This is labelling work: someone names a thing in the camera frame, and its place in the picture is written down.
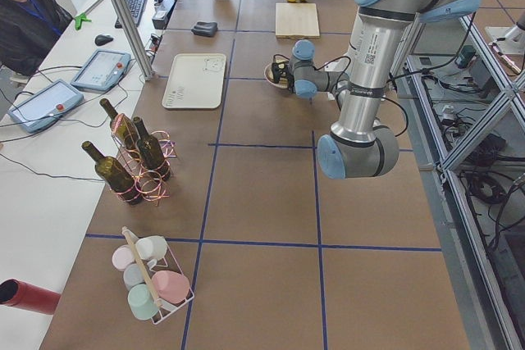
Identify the copper wire bottle rack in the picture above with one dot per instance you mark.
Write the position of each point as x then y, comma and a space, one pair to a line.
148, 182

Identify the front dark wine bottle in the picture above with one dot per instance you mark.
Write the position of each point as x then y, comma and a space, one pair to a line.
116, 176

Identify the wooden cutting board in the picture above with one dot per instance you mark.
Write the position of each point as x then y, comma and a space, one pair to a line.
296, 21

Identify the seated person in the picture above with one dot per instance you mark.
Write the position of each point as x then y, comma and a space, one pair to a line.
29, 31

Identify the far teach pendant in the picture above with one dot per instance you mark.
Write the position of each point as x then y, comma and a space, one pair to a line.
102, 71

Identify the teach pendant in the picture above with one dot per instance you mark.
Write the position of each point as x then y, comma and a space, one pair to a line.
44, 108
102, 71

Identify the rose pink cup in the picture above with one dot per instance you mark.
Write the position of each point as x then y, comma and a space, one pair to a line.
171, 286

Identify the green clamp tool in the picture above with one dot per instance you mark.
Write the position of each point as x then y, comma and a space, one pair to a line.
80, 20

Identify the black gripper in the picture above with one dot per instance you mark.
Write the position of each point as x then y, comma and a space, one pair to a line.
288, 79

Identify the grey folded cloth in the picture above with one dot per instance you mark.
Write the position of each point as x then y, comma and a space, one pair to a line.
205, 29

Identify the aluminium frame post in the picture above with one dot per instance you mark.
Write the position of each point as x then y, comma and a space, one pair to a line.
133, 38

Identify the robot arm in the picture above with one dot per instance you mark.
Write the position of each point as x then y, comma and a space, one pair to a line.
358, 145

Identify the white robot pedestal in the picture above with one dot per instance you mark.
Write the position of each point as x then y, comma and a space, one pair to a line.
342, 64

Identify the black keyboard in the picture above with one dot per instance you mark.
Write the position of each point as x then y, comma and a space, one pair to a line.
136, 8

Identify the cream bear serving tray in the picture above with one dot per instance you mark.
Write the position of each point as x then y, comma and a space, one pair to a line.
195, 81

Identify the white wire cup rack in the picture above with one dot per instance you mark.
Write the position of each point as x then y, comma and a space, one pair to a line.
169, 262

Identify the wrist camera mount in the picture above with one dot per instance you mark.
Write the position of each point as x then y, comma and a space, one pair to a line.
280, 58

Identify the white cup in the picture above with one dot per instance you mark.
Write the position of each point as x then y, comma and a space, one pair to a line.
151, 247

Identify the rear dark wine bottle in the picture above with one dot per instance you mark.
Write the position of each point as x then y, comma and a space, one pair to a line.
122, 128

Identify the white round plate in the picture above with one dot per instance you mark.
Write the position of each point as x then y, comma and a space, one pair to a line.
281, 84

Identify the wooden rack handle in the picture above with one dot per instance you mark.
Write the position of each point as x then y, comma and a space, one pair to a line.
128, 235

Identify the red cylinder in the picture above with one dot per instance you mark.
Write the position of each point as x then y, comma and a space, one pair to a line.
21, 295

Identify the dark wine bottle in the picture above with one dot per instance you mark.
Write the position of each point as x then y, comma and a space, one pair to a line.
122, 128
150, 150
116, 176

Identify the black computer mouse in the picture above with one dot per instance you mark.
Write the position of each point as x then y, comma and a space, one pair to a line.
103, 39

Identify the grey cup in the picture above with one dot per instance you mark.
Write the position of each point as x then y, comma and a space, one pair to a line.
132, 276

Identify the light pink cup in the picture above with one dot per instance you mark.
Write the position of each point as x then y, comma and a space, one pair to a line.
122, 257

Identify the bread slice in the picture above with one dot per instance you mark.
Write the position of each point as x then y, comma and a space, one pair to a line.
275, 71

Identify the middle dark wine bottle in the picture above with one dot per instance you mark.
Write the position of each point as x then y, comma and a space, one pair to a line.
150, 150

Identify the mint green cup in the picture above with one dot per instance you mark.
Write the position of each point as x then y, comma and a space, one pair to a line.
141, 302

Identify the near teach pendant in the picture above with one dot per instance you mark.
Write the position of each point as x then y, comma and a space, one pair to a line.
44, 108

